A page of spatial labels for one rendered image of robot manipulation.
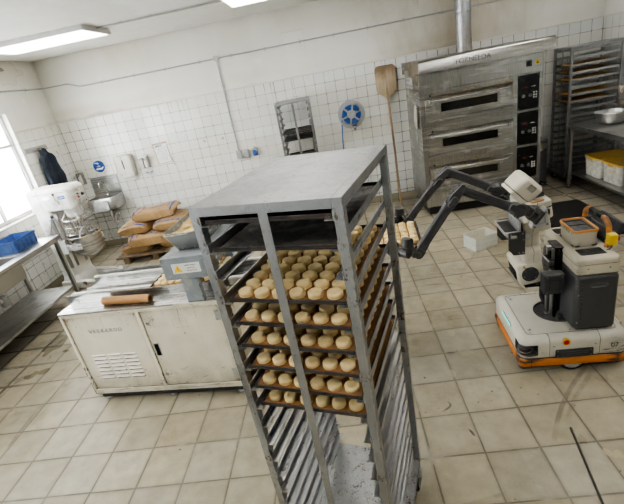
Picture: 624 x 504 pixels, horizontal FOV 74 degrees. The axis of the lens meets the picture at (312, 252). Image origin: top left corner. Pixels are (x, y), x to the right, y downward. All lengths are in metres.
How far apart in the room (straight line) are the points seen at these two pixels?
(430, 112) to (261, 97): 2.52
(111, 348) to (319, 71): 4.75
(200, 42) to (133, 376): 4.83
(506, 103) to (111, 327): 5.08
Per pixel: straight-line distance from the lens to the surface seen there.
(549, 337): 3.19
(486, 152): 6.10
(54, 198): 6.16
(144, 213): 6.70
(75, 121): 7.72
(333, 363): 1.42
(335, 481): 2.51
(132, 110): 7.28
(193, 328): 3.13
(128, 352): 3.51
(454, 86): 5.85
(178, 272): 2.92
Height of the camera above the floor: 2.12
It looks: 23 degrees down
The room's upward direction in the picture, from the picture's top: 11 degrees counter-clockwise
